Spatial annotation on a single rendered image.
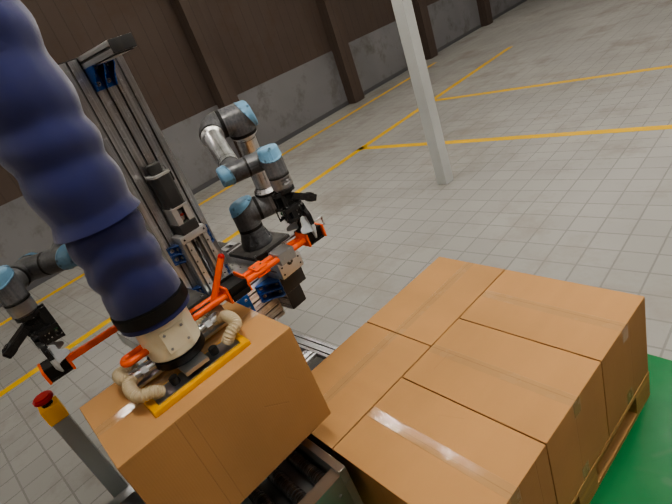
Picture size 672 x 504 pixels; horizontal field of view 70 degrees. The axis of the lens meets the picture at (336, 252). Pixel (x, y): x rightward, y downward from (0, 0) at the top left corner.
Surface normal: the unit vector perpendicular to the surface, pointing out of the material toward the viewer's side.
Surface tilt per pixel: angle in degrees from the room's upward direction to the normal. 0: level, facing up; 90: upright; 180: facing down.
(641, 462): 0
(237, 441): 90
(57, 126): 73
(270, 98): 90
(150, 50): 90
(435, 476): 0
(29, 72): 81
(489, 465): 0
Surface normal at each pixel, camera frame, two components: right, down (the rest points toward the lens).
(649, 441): -0.33, -0.84
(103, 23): 0.70, 0.11
